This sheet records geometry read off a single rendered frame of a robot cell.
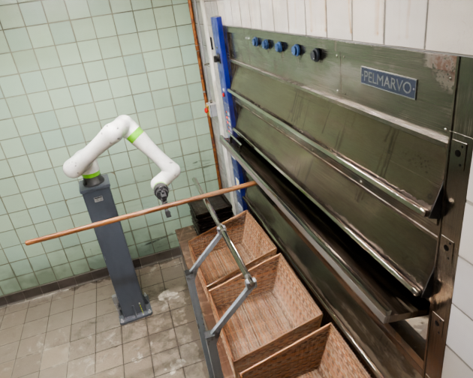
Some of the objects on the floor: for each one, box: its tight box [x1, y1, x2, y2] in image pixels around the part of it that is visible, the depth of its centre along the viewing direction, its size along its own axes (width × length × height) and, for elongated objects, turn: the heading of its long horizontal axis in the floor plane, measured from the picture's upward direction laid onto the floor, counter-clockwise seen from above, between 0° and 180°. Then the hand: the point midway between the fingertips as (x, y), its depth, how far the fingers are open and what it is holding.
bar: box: [184, 177, 258, 378], centre depth 244 cm, size 31×127×118 cm, turn 32°
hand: (166, 206), depth 240 cm, fingers open, 13 cm apart
